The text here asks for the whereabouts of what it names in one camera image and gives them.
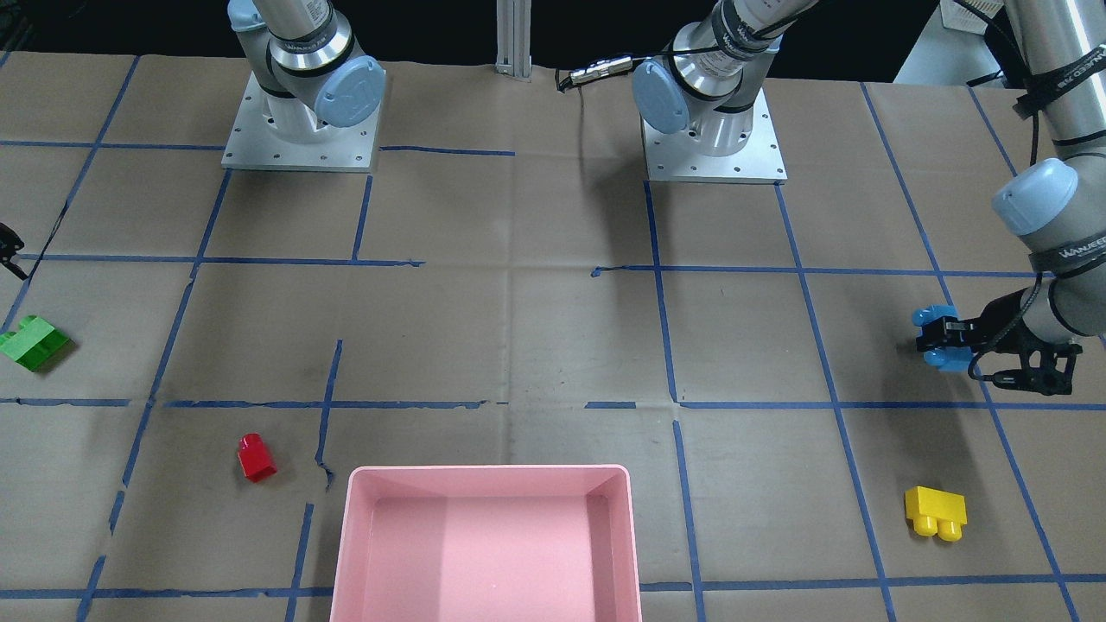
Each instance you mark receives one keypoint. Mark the green toy block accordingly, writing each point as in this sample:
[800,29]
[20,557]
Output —
[33,343]

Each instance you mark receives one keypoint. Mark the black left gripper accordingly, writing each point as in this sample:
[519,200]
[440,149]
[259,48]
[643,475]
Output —
[1001,317]

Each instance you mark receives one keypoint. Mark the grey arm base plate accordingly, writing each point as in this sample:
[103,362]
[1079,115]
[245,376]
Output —
[271,134]
[740,148]

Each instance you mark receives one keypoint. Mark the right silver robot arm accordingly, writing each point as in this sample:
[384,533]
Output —
[129,158]

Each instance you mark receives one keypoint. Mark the blue toy block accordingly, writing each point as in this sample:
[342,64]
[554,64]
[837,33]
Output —
[941,338]

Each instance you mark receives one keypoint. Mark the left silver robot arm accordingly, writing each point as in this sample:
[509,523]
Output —
[1056,206]

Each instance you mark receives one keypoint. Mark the pink plastic box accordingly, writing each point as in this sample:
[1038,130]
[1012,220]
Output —
[488,543]

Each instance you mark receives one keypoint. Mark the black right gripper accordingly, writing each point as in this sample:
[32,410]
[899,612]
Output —
[8,244]

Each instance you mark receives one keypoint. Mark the yellow toy block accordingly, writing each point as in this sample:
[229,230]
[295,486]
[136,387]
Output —
[936,513]

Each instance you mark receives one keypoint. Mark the aluminium frame post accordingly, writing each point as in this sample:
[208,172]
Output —
[513,36]

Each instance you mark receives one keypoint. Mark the red toy block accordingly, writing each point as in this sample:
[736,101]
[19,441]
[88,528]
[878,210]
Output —
[255,459]

